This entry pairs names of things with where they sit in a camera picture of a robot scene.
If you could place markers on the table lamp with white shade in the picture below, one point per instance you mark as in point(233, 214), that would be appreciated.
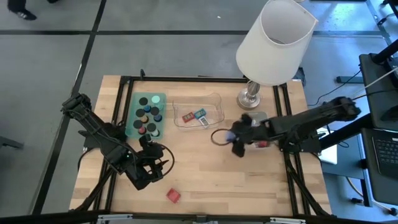
point(273, 46)

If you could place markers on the small black frame clip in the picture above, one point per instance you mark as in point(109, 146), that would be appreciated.
point(142, 74)

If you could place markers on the clear plastic bin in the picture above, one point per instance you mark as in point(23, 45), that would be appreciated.
point(214, 105)

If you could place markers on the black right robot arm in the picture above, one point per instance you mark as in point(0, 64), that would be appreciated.
point(311, 119)

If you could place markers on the black diagonal support beam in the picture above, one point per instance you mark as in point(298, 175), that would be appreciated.
point(345, 132)

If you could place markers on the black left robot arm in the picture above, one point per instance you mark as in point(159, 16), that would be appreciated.
point(93, 124)

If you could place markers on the black side desk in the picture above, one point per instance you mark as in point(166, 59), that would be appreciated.
point(373, 93)

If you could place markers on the black laptop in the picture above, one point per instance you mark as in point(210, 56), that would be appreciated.
point(387, 152)

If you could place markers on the grey furniture foot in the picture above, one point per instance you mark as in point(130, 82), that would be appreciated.
point(9, 142)

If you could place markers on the white translucent plastic bin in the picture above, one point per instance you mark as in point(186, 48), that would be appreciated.
point(258, 115)

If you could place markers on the black aluminium table frame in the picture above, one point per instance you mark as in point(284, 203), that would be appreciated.
point(186, 78)

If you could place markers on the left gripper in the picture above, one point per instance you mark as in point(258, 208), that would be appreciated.
point(146, 171)

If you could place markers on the black front crossbar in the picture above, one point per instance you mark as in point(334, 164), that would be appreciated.
point(46, 217)

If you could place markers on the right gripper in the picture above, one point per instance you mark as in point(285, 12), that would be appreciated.
point(252, 132)

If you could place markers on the white paper sheet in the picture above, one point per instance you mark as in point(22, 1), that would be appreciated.
point(329, 155)

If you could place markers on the teal translucent plastic bin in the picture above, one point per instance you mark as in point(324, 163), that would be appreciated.
point(130, 102)

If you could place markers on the black floor stand foot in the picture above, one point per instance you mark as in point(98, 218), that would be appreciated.
point(349, 79)

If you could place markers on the red power adapter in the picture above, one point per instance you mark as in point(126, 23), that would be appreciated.
point(263, 144)
point(173, 195)

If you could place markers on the bottle with black lid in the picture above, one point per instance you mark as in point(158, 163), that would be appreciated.
point(143, 101)

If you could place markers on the person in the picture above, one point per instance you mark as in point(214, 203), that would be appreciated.
point(25, 14)

